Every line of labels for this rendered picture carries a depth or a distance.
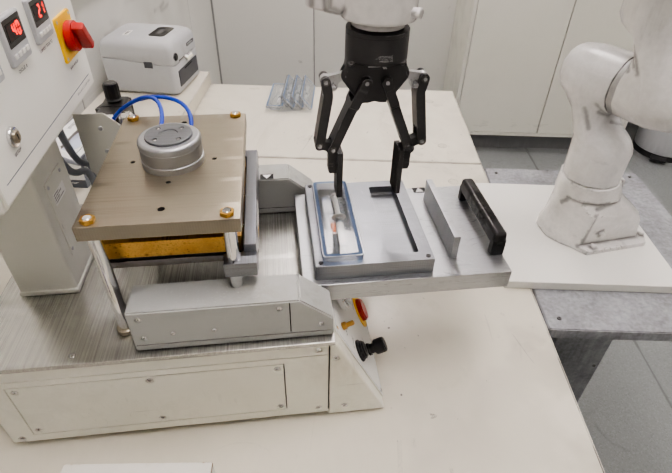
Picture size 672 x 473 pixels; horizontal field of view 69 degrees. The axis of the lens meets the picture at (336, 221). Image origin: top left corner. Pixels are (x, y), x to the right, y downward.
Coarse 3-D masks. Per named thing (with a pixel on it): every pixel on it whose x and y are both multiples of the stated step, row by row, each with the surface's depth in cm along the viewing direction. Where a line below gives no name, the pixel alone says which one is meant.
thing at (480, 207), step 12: (468, 180) 80; (468, 192) 79; (480, 192) 78; (480, 204) 75; (480, 216) 74; (492, 216) 73; (492, 228) 71; (492, 240) 71; (504, 240) 70; (492, 252) 72
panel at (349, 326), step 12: (336, 300) 74; (336, 312) 70; (348, 312) 78; (336, 324) 68; (348, 324) 70; (360, 324) 83; (348, 336) 72; (360, 336) 79; (348, 348) 69; (360, 360) 73; (372, 360) 80; (372, 372) 77
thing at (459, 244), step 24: (408, 192) 84; (432, 192) 78; (456, 192) 85; (432, 216) 78; (456, 216) 79; (432, 240) 74; (456, 240) 69; (480, 240) 75; (312, 264) 70; (456, 264) 70; (480, 264) 70; (504, 264) 70; (336, 288) 67; (360, 288) 68; (384, 288) 68; (408, 288) 69; (432, 288) 69; (456, 288) 70
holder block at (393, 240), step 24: (312, 192) 79; (360, 192) 80; (384, 192) 82; (312, 216) 74; (360, 216) 75; (384, 216) 77; (408, 216) 75; (312, 240) 70; (384, 240) 70; (408, 240) 73; (336, 264) 66; (360, 264) 66; (384, 264) 67; (408, 264) 67; (432, 264) 68
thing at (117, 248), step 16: (112, 240) 59; (128, 240) 59; (144, 240) 59; (160, 240) 59; (176, 240) 60; (192, 240) 60; (208, 240) 60; (240, 240) 61; (112, 256) 60; (128, 256) 60; (144, 256) 61; (160, 256) 61; (176, 256) 62; (192, 256) 62; (208, 256) 62
